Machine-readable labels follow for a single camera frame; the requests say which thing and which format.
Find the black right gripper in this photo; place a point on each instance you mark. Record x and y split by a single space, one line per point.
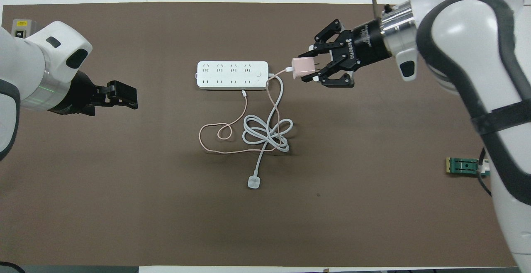
365 45

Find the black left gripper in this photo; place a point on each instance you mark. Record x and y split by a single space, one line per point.
81 96

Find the pink charger adapter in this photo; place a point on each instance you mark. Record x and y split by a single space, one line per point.
303 68

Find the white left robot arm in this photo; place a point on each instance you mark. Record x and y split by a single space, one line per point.
37 69

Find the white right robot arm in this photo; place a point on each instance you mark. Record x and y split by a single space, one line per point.
456 28

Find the white power strip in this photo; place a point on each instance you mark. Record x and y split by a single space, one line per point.
232 75

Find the brown table mat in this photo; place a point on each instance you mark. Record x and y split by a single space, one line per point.
373 161

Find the grey on-off switch box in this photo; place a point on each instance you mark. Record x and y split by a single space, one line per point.
21 27

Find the green knife switch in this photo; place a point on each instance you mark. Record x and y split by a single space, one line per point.
462 166

